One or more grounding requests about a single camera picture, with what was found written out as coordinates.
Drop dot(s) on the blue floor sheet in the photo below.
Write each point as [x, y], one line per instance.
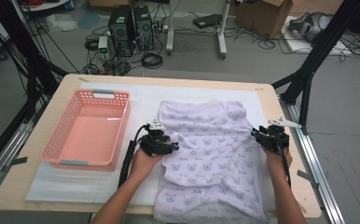
[89, 19]

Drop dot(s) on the lilac printed towel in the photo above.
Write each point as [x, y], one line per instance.
[212, 155]

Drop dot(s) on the grey clip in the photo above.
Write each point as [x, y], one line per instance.
[307, 177]

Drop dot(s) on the black clip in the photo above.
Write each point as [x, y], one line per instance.
[19, 160]

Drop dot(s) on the person's right hand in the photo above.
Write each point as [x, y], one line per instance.
[277, 165]

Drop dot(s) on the grey headset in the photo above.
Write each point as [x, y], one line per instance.
[308, 26]

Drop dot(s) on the small white device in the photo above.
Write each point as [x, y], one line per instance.
[103, 43]

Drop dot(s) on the black computer tower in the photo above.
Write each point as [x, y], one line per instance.
[143, 28]
[120, 28]

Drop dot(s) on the white floor board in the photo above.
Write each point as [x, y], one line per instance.
[296, 45]

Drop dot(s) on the open cardboard box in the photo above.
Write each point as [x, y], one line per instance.
[262, 18]

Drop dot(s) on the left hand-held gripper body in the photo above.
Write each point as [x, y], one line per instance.
[155, 144]

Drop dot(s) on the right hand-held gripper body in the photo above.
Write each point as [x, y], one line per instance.
[273, 140]

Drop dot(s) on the black flat device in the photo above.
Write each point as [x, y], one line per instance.
[207, 21]

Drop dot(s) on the black metal frame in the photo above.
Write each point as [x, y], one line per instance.
[10, 31]
[324, 40]

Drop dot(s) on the aluminium rail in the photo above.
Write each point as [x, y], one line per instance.
[1, 161]
[307, 149]

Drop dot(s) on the pink plastic basket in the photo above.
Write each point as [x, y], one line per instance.
[88, 133]

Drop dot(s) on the wooden table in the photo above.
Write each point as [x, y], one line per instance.
[271, 109]

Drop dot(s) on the white round table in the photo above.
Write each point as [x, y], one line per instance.
[44, 5]

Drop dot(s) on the white grid mat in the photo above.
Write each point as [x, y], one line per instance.
[144, 93]

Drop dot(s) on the white metal stand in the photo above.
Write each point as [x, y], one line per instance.
[170, 31]

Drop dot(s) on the person's left hand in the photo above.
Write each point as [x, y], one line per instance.
[144, 166]

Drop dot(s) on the clear plastic bag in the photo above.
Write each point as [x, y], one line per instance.
[61, 22]

